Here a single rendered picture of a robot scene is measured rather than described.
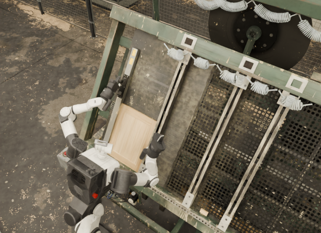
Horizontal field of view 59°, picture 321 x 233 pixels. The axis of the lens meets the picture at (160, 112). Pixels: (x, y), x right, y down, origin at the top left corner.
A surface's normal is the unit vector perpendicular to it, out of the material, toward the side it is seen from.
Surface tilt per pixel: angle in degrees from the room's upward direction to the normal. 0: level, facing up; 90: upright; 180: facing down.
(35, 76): 0
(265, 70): 58
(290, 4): 90
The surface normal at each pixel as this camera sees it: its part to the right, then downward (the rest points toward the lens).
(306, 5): -0.56, 0.58
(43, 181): 0.04, -0.69
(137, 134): -0.45, 0.13
